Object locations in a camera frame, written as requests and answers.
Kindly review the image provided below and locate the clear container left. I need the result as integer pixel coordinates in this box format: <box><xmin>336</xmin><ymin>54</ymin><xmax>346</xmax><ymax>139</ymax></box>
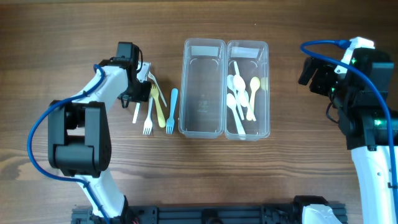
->
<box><xmin>178</xmin><ymin>38</ymin><xmax>226</xmax><ymax>139</ymax></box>

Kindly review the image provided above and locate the clear container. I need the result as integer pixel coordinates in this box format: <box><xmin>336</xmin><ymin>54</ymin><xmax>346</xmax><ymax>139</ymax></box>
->
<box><xmin>178</xmin><ymin>38</ymin><xmax>226</xmax><ymax>139</ymax></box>
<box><xmin>224</xmin><ymin>40</ymin><xmax>271</xmax><ymax>141</ymax></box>

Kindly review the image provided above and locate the clear container right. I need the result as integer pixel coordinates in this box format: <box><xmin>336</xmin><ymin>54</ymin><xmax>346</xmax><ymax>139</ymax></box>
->
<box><xmin>224</xmin><ymin>40</ymin><xmax>271</xmax><ymax>141</ymax></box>

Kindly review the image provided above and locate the clear white curved fork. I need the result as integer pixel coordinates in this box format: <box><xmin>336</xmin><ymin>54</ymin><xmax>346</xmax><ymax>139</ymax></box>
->
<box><xmin>148</xmin><ymin>72</ymin><xmax>167</xmax><ymax>107</ymax></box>

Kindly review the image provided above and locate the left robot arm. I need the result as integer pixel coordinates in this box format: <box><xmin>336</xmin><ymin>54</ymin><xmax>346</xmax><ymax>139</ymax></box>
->
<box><xmin>47</xmin><ymin>42</ymin><xmax>151</xmax><ymax>223</ymax></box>

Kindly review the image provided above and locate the yellow plastic spoon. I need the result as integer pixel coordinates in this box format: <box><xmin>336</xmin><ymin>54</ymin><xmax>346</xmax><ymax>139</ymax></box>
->
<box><xmin>249</xmin><ymin>77</ymin><xmax>261</xmax><ymax>121</ymax></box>

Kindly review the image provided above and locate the white plastic fork straight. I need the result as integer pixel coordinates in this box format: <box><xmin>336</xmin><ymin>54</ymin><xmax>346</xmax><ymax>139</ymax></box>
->
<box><xmin>132</xmin><ymin>62</ymin><xmax>150</xmax><ymax>124</ymax></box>

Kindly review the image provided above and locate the yellow plastic fork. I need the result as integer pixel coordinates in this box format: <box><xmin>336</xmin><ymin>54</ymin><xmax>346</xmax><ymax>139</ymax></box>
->
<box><xmin>150</xmin><ymin>84</ymin><xmax>166</xmax><ymax>128</ymax></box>

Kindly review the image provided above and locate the white plastic spoon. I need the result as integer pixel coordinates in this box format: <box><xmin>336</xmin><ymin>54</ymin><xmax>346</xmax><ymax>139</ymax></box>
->
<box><xmin>233</xmin><ymin>75</ymin><xmax>256</xmax><ymax>121</ymax></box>
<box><xmin>233</xmin><ymin>61</ymin><xmax>248</xmax><ymax>107</ymax></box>
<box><xmin>227</xmin><ymin>75</ymin><xmax>244</xmax><ymax>120</ymax></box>
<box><xmin>226</xmin><ymin>93</ymin><xmax>246</xmax><ymax>136</ymax></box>

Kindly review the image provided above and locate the white fork tines down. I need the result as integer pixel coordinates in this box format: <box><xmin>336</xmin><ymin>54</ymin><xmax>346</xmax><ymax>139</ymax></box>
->
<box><xmin>143</xmin><ymin>96</ymin><xmax>153</xmax><ymax>135</ymax></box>

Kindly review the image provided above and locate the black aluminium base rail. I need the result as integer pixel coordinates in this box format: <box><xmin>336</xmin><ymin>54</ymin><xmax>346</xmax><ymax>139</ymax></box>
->
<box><xmin>70</xmin><ymin>203</ymin><xmax>348</xmax><ymax>224</ymax></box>

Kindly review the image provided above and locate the light blue plastic fork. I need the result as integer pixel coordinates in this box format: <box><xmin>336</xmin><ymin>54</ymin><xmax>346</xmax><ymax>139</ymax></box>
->
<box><xmin>166</xmin><ymin>88</ymin><xmax>178</xmax><ymax>134</ymax></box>

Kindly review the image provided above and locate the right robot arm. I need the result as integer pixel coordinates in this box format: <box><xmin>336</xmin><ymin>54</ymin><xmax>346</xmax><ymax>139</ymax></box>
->
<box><xmin>298</xmin><ymin>48</ymin><xmax>397</xmax><ymax>223</ymax></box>

